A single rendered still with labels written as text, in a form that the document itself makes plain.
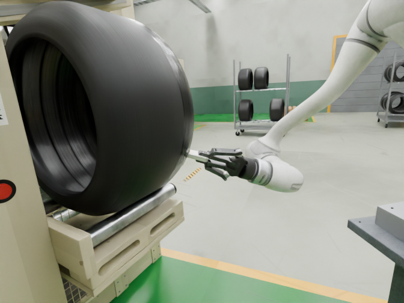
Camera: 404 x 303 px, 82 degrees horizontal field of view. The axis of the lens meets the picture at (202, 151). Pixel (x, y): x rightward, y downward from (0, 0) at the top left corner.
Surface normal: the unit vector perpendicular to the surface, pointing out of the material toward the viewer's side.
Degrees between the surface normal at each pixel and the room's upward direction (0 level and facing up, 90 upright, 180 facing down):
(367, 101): 90
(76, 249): 90
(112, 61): 70
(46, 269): 90
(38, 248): 90
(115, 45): 57
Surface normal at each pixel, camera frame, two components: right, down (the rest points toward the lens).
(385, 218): -0.99, 0.08
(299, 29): -0.37, 0.26
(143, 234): 0.86, 0.08
